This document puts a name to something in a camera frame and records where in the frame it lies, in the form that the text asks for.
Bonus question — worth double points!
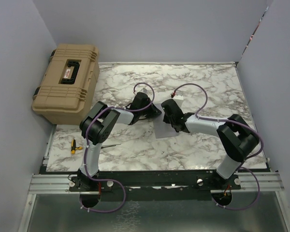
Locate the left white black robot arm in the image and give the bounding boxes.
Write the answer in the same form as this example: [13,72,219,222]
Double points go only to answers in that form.
[73,92,161,191]

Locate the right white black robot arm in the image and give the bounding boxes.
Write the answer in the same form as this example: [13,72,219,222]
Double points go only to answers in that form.
[161,99,261,189]

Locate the yellow black small screwdriver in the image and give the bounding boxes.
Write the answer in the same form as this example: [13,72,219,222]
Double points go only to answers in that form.
[71,138,83,155]

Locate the tan plastic tool case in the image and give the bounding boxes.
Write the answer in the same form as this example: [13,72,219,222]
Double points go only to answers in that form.
[31,43,100,125]

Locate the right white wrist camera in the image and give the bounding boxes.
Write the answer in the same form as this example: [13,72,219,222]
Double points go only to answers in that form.
[173,95,184,108]

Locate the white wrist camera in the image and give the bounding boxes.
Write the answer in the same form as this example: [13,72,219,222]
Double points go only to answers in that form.
[173,95,184,108]
[139,88,148,94]

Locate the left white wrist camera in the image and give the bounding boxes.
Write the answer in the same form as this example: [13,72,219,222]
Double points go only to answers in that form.
[139,88,148,94]

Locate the black metal base rail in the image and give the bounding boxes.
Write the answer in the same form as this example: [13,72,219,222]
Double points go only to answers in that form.
[38,166,242,203]

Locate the aluminium frame rail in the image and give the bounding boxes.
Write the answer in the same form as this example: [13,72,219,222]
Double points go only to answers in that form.
[15,173,73,232]

